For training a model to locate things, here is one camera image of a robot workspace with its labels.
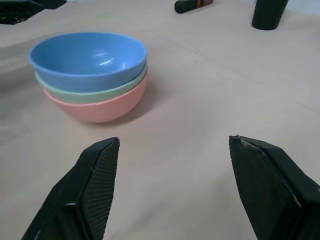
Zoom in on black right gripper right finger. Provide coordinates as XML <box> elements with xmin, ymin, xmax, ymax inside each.
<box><xmin>228</xmin><ymin>135</ymin><xmax>320</xmax><ymax>240</ymax></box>

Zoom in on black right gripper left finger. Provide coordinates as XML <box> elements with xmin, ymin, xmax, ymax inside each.
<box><xmin>20</xmin><ymin>136</ymin><xmax>121</xmax><ymax>240</ymax></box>

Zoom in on pink bowl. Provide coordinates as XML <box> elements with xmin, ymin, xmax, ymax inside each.
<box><xmin>43</xmin><ymin>69</ymin><xmax>149</xmax><ymax>124</ymax></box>

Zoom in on green bowl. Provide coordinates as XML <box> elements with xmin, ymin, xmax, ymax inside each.
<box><xmin>34</xmin><ymin>63</ymin><xmax>148</xmax><ymax>104</ymax></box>

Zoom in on blue bowl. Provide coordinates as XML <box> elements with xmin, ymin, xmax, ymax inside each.
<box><xmin>28</xmin><ymin>31</ymin><xmax>148</xmax><ymax>93</ymax></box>

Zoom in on black cup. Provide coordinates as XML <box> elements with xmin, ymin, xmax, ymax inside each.
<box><xmin>251</xmin><ymin>0</ymin><xmax>288</xmax><ymax>31</ymax></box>

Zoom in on black cylinder with orange band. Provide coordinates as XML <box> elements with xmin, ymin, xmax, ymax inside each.
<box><xmin>174</xmin><ymin>0</ymin><xmax>214</xmax><ymax>14</ymax></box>

